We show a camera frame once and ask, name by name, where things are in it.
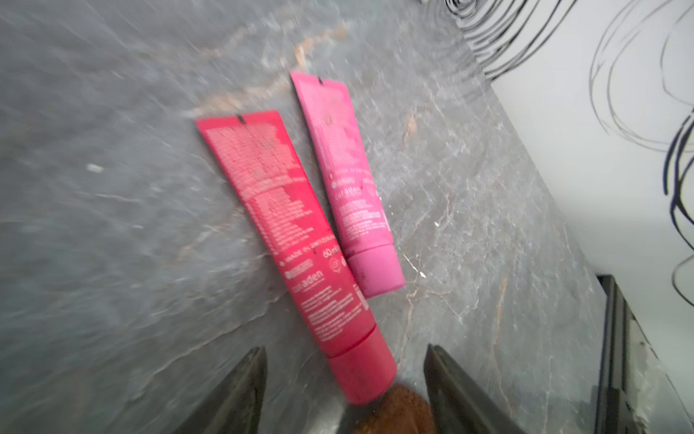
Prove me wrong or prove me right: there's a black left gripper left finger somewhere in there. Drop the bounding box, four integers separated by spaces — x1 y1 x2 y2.
173 346 267 433

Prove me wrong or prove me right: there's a brown cloth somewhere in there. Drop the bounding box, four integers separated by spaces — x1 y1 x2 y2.
352 383 437 434

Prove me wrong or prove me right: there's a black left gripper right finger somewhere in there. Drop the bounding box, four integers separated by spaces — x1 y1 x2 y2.
423 345 523 434

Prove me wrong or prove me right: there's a magenta toothpaste tube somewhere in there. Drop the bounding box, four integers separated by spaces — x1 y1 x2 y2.
290 72 406 298

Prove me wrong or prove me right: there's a crimson pink toothpaste tube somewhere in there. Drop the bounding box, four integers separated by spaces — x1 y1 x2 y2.
195 110 397 404

